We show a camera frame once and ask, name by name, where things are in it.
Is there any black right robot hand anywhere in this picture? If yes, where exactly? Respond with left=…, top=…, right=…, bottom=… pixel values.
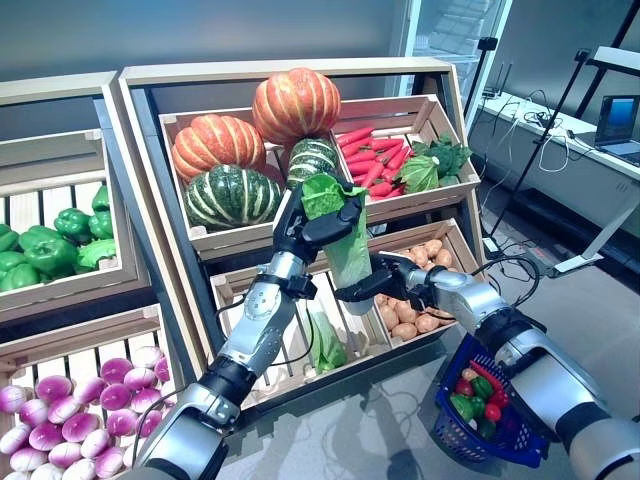
left=333, top=251, right=426, bottom=304

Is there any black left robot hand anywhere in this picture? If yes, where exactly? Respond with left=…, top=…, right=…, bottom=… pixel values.
left=272, top=188, right=364, bottom=262

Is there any green napa cabbage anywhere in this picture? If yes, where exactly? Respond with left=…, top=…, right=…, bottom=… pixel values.
left=305, top=309, right=349, bottom=375
left=301, top=173, right=374, bottom=317

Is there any blue plastic shopping basket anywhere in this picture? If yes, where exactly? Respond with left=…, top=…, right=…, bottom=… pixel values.
left=432, top=332, right=549, bottom=469

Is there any green striped pumpkin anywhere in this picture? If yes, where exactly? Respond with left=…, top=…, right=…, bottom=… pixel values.
left=182, top=163, right=284, bottom=232
left=285, top=137, right=341, bottom=190

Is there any wooden slat crate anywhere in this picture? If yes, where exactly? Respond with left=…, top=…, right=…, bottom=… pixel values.
left=158, top=106, right=351, bottom=254
left=0, top=128, right=139, bottom=314
left=0, top=304, right=174, bottom=480
left=329, top=93, right=482, bottom=224
left=209, top=259, right=394, bottom=411
left=367, top=218, right=487, bottom=351

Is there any light green cabbage head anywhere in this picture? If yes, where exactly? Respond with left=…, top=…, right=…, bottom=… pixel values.
left=397, top=154, right=441, bottom=194
left=77, top=238, right=117, bottom=274

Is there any orange striped pumpkin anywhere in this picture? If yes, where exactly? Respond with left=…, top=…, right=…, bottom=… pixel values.
left=251, top=67, right=343, bottom=147
left=171, top=113, right=268, bottom=184

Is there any dark green leafy vegetable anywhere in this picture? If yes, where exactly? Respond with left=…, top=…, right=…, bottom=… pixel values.
left=412, top=132, right=473, bottom=189

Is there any long red pepper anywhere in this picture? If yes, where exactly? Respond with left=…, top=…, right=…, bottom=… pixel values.
left=469, top=359, right=511, bottom=394

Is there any wooden display shelf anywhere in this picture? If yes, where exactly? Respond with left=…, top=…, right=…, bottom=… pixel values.
left=117, top=55, right=489, bottom=416
left=0, top=70, right=211, bottom=480

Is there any white desk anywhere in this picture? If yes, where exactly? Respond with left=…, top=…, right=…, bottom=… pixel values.
left=469, top=89, right=640, bottom=274

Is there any black tripod stand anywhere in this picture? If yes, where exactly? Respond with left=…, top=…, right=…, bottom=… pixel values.
left=517, top=47, right=592, bottom=189
left=462, top=35, right=500, bottom=119

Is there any black stand pole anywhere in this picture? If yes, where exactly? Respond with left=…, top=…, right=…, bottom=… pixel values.
left=485, top=0, right=640, bottom=241

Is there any open laptop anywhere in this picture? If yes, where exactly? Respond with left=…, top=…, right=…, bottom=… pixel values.
left=592, top=94, right=640, bottom=169

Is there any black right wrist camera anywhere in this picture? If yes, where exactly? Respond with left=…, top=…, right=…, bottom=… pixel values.
left=405, top=287, right=432, bottom=312

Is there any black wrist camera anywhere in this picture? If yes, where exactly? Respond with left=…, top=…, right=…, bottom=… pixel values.
left=287, top=274, right=317, bottom=300
left=405, top=287, right=432, bottom=312

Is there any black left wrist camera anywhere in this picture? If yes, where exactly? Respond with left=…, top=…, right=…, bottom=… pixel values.
left=287, top=274, right=317, bottom=300

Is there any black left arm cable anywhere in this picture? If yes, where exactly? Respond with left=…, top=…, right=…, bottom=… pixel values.
left=214, top=294, right=316, bottom=366

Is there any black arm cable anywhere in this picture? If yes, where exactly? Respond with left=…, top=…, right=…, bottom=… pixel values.
left=479, top=254, right=544, bottom=306
left=214, top=294, right=316, bottom=366

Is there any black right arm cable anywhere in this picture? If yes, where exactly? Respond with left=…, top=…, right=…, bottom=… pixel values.
left=479, top=254, right=544, bottom=306

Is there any black cable bundle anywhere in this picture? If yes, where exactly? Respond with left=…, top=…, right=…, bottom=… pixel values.
left=522, top=89, right=556, bottom=129

